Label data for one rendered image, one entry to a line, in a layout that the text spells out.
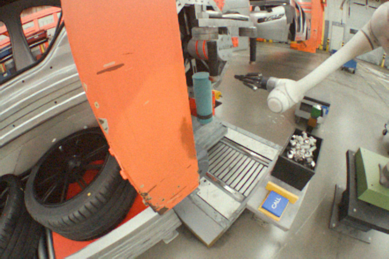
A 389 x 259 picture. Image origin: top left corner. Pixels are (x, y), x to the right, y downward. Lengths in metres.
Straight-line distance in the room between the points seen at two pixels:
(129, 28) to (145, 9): 0.04
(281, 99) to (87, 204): 0.84
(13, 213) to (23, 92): 0.59
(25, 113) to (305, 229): 1.54
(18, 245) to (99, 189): 0.63
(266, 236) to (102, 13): 1.06
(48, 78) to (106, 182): 0.49
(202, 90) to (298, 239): 1.01
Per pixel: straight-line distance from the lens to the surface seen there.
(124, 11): 0.21
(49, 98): 0.74
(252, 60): 0.83
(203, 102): 0.70
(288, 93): 0.65
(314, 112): 0.68
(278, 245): 1.00
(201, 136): 1.09
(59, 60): 0.74
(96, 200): 0.62
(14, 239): 1.03
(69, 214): 0.66
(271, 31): 3.19
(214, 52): 0.53
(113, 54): 0.20
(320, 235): 1.14
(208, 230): 0.82
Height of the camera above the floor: 0.93
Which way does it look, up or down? 31 degrees down
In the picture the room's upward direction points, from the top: 7 degrees counter-clockwise
